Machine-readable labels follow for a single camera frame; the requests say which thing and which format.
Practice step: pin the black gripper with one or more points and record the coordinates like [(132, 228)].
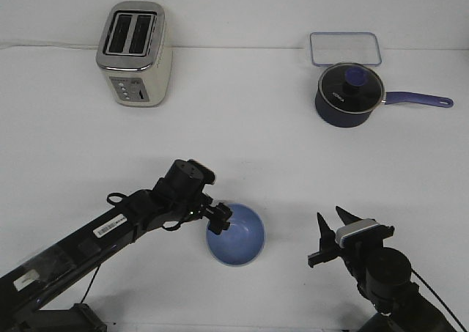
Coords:
[(180, 198), (356, 249)]

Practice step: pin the blue bowl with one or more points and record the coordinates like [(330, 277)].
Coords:
[(242, 242)]

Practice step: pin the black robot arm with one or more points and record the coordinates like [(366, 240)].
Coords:
[(26, 289), (382, 274)]

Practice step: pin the glass pot lid blue knob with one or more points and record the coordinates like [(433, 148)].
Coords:
[(351, 88)]

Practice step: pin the clear container lid blue rim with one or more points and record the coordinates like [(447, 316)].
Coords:
[(328, 48)]

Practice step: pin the silver two-slot toaster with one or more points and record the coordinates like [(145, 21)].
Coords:
[(134, 53)]

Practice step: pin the dark blue saucepan purple handle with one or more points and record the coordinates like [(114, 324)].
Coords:
[(346, 119)]

